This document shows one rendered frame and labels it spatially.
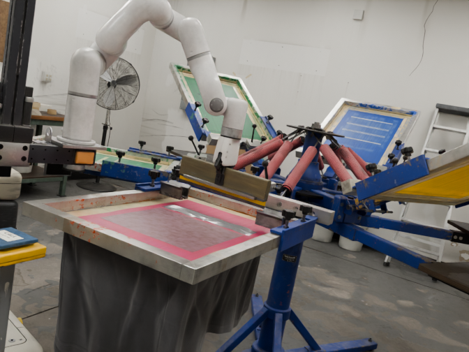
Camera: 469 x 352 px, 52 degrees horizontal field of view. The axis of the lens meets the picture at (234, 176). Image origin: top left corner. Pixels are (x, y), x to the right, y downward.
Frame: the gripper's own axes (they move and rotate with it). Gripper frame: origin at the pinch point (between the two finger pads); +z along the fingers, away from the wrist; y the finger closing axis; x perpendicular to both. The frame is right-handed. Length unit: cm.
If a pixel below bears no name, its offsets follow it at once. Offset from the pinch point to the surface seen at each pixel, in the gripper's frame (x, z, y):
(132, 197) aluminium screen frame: -24.9, 12.2, 16.5
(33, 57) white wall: -380, -32, -216
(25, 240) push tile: -7, 13, 74
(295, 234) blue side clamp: 30.8, 11.0, -0.5
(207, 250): 18.9, 14.0, 34.8
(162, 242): 7.7, 14.1, 40.9
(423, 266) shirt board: 69, 14, -24
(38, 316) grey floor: -116, 110, -33
